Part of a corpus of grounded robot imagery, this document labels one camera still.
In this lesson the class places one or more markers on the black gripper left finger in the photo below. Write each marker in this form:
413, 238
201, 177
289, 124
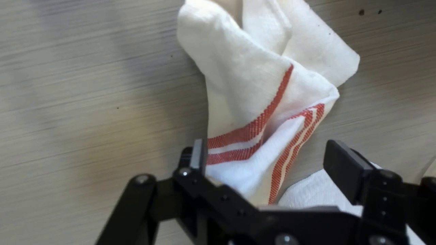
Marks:
191, 191

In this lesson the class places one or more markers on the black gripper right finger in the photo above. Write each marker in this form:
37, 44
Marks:
390, 204

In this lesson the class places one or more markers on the white towel red stripes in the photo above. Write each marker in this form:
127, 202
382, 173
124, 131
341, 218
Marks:
254, 68

